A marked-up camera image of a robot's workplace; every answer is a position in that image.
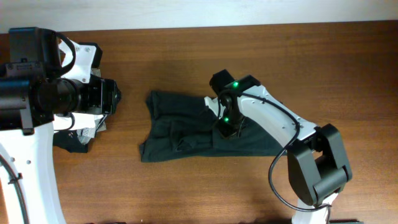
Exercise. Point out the white folded t-shirt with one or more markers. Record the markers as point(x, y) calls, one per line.
point(81, 121)

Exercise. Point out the dark green Nike t-shirt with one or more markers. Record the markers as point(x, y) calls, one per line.
point(182, 126)

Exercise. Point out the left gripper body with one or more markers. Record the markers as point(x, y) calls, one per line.
point(93, 98)

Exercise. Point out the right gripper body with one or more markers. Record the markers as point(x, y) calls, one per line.
point(230, 124)

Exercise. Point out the black folded garment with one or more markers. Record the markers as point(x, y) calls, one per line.
point(73, 141)

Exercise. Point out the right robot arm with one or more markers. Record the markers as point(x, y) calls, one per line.
point(317, 161)

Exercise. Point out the grey patterned folded garment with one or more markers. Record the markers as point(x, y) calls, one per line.
point(88, 132)

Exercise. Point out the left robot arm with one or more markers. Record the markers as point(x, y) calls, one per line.
point(47, 87)

